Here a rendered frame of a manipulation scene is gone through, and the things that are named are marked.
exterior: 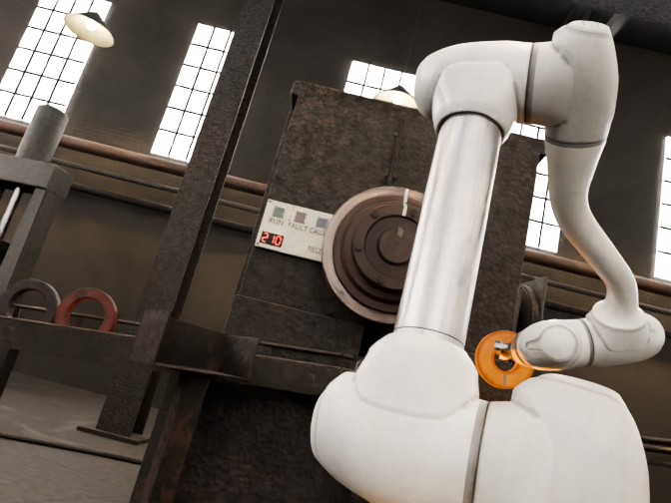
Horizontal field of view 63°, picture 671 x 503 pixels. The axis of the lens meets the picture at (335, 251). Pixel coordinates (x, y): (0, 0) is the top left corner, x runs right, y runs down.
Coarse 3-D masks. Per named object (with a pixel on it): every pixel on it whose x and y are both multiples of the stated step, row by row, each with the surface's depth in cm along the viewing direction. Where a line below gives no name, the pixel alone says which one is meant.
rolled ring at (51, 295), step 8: (24, 280) 173; (32, 280) 174; (40, 280) 174; (8, 288) 173; (16, 288) 173; (24, 288) 173; (32, 288) 173; (40, 288) 173; (48, 288) 173; (8, 296) 172; (16, 296) 174; (48, 296) 172; (56, 296) 173; (0, 304) 171; (8, 304) 172; (48, 304) 172; (56, 304) 172; (0, 312) 170; (8, 312) 171; (48, 312) 171; (40, 320) 170; (48, 320) 170
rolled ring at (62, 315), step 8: (80, 288) 174; (88, 288) 174; (96, 288) 174; (72, 296) 173; (80, 296) 173; (88, 296) 173; (96, 296) 173; (104, 296) 173; (64, 304) 172; (72, 304) 173; (104, 304) 173; (112, 304) 173; (56, 312) 171; (64, 312) 171; (112, 312) 172; (56, 320) 171; (64, 320) 171; (104, 320) 171; (112, 320) 171; (104, 328) 171; (112, 328) 172
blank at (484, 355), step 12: (492, 336) 149; (504, 336) 148; (480, 348) 148; (492, 348) 148; (480, 360) 147; (492, 360) 147; (480, 372) 147; (492, 372) 146; (504, 372) 146; (516, 372) 146; (528, 372) 146; (492, 384) 146; (504, 384) 145; (516, 384) 145
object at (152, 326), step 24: (144, 312) 150; (168, 312) 134; (144, 336) 142; (168, 336) 153; (192, 336) 157; (216, 336) 161; (240, 336) 157; (144, 360) 136; (168, 360) 152; (192, 360) 156; (216, 360) 161; (240, 360) 152; (192, 384) 143; (192, 408) 142; (168, 432) 139; (192, 432) 142; (168, 456) 137; (168, 480) 137
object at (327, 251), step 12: (372, 192) 184; (384, 192) 185; (396, 192) 185; (408, 192) 185; (348, 204) 183; (336, 216) 182; (336, 228) 181; (324, 240) 179; (324, 252) 178; (324, 264) 177; (336, 276) 176; (336, 288) 175; (348, 300) 174; (360, 312) 173; (372, 312) 174; (384, 312) 174
